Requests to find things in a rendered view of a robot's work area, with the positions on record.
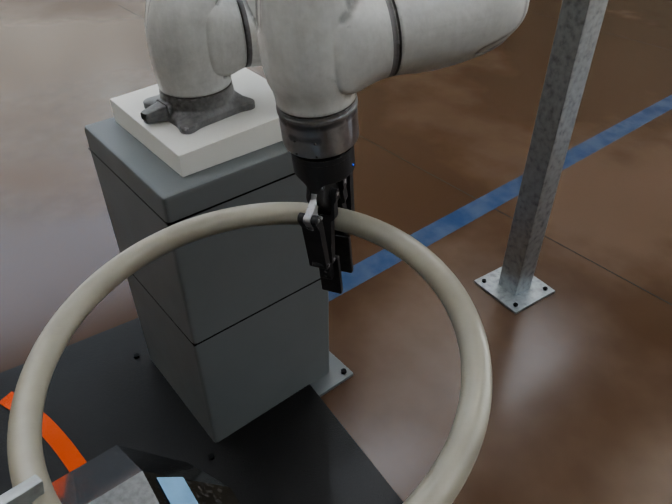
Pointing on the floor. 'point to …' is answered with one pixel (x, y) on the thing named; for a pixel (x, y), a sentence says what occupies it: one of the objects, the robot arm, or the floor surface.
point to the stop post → (547, 154)
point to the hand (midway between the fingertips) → (336, 263)
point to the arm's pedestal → (220, 281)
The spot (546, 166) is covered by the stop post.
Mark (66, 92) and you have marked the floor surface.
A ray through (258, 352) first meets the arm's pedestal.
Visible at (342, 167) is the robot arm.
